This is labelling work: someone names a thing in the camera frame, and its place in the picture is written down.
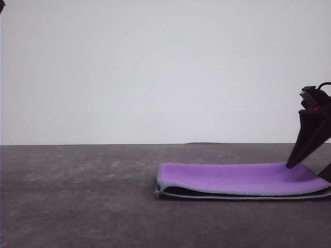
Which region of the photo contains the grey table cloth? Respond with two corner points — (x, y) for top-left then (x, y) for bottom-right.
(0, 142), (331, 248)

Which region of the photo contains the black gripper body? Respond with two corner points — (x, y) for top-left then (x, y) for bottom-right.
(299, 86), (331, 115)

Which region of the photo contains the purple towel with grey hem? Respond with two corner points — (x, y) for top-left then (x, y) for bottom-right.
(154, 162), (331, 201)

